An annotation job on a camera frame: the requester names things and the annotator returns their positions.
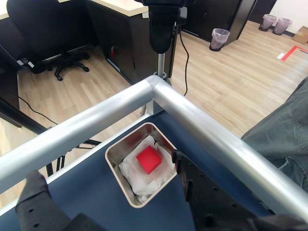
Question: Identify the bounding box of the brown cardboard box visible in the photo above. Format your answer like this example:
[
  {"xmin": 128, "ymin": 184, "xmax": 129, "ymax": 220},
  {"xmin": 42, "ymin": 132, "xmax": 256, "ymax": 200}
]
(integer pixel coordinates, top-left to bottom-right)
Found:
[{"xmin": 292, "ymin": 25, "xmax": 308, "ymax": 45}]

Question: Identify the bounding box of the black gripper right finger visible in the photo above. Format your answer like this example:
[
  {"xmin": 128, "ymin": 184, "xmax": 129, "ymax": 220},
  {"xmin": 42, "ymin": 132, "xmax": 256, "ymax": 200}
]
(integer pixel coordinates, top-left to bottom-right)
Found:
[{"xmin": 171, "ymin": 149, "xmax": 308, "ymax": 231}]

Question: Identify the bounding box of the dark cabinet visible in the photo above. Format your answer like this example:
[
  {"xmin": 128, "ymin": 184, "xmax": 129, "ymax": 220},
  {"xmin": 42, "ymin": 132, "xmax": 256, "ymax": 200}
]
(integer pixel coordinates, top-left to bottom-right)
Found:
[{"xmin": 180, "ymin": 0, "xmax": 258, "ymax": 47}]

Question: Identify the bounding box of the red cube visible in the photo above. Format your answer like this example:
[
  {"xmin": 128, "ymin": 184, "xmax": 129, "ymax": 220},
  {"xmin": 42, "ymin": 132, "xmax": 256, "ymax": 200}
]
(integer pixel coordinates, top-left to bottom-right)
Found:
[{"xmin": 136, "ymin": 146, "xmax": 162, "ymax": 174}]

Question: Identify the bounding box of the white tissue paper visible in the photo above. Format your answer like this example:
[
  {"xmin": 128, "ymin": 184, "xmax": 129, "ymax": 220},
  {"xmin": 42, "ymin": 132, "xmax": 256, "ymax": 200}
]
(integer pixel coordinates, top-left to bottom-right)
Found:
[{"xmin": 118, "ymin": 134, "xmax": 178, "ymax": 203}]

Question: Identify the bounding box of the red floor tape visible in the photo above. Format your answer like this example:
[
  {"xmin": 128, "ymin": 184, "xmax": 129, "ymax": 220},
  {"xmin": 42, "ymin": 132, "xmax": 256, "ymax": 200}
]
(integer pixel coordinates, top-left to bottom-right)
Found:
[{"xmin": 281, "ymin": 45, "xmax": 308, "ymax": 62}]

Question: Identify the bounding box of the black power cable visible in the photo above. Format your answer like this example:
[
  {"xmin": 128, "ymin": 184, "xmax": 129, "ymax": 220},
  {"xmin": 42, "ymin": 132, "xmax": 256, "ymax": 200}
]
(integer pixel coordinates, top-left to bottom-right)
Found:
[{"xmin": 176, "ymin": 23, "xmax": 190, "ymax": 97}]

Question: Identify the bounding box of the black pole-mounted device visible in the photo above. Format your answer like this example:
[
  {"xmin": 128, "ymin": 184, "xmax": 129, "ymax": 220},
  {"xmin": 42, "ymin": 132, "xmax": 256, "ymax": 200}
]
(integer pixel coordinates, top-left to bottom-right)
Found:
[{"xmin": 134, "ymin": 0, "xmax": 196, "ymax": 79}]

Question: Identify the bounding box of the black bin with clear liner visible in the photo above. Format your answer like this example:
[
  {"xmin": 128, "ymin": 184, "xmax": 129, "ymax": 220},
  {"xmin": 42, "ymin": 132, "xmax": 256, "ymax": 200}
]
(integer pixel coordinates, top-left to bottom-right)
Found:
[
  {"xmin": 273, "ymin": 17, "xmax": 293, "ymax": 36},
  {"xmin": 208, "ymin": 27, "xmax": 231, "ymax": 52},
  {"xmin": 258, "ymin": 13, "xmax": 277, "ymax": 32}
]

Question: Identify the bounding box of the person's leg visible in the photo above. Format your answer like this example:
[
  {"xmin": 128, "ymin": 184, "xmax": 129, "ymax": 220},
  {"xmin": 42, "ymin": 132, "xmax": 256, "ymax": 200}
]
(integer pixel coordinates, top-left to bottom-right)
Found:
[{"xmin": 241, "ymin": 76, "xmax": 308, "ymax": 188}]

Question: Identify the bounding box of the black office chair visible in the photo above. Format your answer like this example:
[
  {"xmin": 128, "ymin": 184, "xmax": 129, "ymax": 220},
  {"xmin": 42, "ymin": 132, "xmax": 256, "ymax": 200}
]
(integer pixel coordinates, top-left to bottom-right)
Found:
[{"xmin": 6, "ymin": 0, "xmax": 91, "ymax": 82}]

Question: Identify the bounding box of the dark desk with beige top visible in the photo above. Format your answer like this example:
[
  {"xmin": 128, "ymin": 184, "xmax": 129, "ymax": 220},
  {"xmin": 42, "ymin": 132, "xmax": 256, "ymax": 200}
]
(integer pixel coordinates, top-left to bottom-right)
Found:
[{"xmin": 57, "ymin": 0, "xmax": 151, "ymax": 85}]

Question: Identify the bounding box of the black bag with white tag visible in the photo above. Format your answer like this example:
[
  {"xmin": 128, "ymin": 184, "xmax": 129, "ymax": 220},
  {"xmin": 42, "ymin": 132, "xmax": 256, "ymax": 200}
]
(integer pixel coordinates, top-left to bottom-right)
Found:
[{"xmin": 17, "ymin": 53, "xmax": 47, "ymax": 75}]

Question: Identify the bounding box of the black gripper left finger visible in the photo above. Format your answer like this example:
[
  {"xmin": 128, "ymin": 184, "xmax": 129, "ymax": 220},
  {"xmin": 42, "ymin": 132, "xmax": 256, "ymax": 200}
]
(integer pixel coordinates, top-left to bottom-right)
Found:
[{"xmin": 14, "ymin": 169, "xmax": 109, "ymax": 231}]

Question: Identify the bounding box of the beige metal box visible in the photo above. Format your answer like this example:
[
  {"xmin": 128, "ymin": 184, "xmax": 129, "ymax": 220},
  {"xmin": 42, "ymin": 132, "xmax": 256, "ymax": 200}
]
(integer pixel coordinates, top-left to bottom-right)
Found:
[{"xmin": 104, "ymin": 122, "xmax": 179, "ymax": 209}]

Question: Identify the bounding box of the thin black floor cable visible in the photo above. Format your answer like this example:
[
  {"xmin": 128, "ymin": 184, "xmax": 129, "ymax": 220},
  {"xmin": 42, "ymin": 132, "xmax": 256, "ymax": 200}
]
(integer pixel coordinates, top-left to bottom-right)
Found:
[{"xmin": 17, "ymin": 95, "xmax": 59, "ymax": 126}]

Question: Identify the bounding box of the silver aluminium tube frame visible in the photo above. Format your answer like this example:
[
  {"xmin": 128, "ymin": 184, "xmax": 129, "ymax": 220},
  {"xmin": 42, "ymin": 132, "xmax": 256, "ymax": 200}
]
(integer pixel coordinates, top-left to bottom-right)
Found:
[{"xmin": 0, "ymin": 74, "xmax": 308, "ymax": 217}]

